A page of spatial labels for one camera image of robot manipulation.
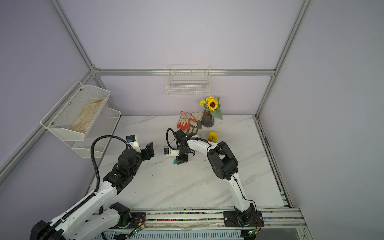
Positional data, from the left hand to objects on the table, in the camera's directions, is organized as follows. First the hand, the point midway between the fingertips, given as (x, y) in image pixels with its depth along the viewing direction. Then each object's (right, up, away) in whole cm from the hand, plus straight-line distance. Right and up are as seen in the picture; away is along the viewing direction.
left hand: (146, 145), depth 79 cm
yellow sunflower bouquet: (+38, +25, +16) cm, 48 cm away
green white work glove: (+29, +19, +39) cm, 52 cm away
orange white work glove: (+18, +15, +35) cm, 42 cm away
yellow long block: (+39, +4, +18) cm, 43 cm away
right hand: (+15, -10, +16) cm, 24 cm away
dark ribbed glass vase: (+36, +16, +31) cm, 50 cm away
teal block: (+14, -12, +12) cm, 22 cm away
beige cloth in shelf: (-32, +14, -2) cm, 35 cm away
